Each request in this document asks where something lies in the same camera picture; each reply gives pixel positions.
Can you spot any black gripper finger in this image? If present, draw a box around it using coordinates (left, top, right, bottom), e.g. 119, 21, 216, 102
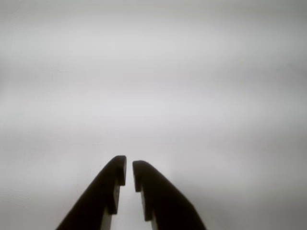
55, 155, 127, 230
132, 160, 207, 230

